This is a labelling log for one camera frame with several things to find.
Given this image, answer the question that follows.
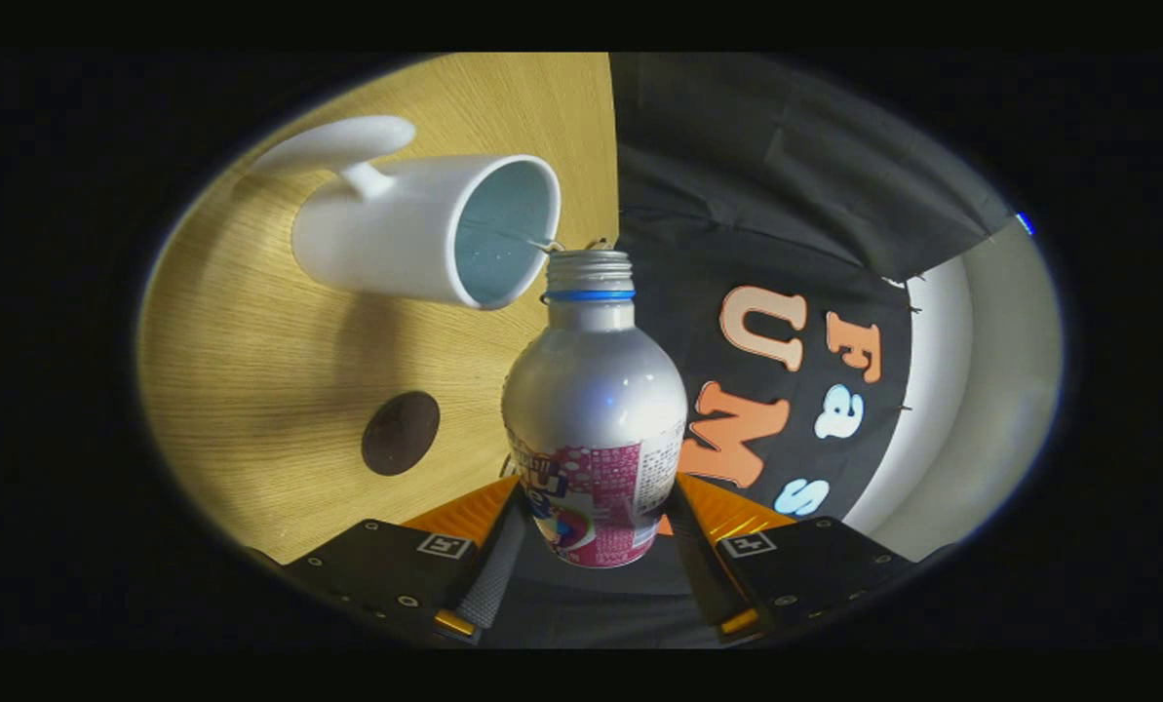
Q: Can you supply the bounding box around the dark round coaster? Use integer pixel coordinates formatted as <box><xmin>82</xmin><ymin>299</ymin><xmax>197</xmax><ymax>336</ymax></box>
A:
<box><xmin>361</xmin><ymin>391</ymin><xmax>442</xmax><ymax>477</ymax></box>

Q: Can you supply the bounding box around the wooden table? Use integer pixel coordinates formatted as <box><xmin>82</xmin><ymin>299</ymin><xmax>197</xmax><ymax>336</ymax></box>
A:
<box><xmin>137</xmin><ymin>54</ymin><xmax>621</xmax><ymax>566</ymax></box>

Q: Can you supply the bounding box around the white cup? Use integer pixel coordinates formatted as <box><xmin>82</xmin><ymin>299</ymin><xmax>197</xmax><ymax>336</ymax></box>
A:
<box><xmin>252</xmin><ymin>115</ymin><xmax>562</xmax><ymax>311</ymax></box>

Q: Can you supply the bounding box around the silver juice bottle red label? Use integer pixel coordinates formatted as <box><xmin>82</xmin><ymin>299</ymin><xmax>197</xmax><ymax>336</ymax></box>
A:
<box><xmin>501</xmin><ymin>250</ymin><xmax>689</xmax><ymax>569</ymax></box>

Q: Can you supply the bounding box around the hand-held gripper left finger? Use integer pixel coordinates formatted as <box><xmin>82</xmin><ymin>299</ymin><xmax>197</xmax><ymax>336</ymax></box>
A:
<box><xmin>279</xmin><ymin>475</ymin><xmax>528</xmax><ymax>646</ymax></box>

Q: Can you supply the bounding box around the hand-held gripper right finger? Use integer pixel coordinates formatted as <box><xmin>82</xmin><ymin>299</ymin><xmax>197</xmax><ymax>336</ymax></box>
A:
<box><xmin>664</xmin><ymin>473</ymin><xmax>918</xmax><ymax>640</ymax></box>

